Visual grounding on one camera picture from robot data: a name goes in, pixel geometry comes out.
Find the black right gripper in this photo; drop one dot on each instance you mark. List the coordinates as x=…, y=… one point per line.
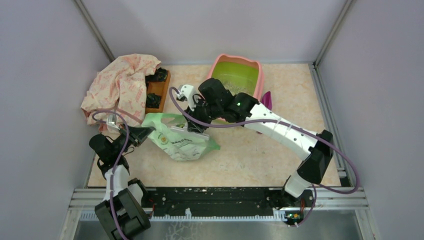
x=193, y=126

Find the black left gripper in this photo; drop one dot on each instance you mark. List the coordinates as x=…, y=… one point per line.
x=138, y=134

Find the green cat litter bag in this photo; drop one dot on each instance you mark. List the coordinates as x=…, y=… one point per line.
x=179, y=147

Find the magenta plastic litter scoop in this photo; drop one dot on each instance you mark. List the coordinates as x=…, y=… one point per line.
x=266, y=100

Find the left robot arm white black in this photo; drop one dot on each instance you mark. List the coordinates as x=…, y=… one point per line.
x=120, y=213

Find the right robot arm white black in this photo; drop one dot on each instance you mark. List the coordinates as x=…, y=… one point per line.
x=313, y=148

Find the pink green litter box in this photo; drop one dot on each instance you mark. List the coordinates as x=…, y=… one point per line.
x=239, y=74

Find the pink floral crumpled cloth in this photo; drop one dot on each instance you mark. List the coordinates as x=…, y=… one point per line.
x=121, y=87

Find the brown wooden tray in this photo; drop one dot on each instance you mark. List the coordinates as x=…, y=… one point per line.
x=157, y=86

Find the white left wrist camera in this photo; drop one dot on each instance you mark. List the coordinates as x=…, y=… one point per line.
x=111, y=122

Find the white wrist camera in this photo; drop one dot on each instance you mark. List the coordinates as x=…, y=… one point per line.
x=111, y=122
x=186, y=92

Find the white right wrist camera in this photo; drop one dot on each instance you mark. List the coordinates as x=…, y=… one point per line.
x=186, y=92

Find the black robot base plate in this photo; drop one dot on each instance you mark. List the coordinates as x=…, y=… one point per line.
x=223, y=201

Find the aluminium frame rail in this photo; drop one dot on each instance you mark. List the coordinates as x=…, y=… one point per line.
x=324, y=200

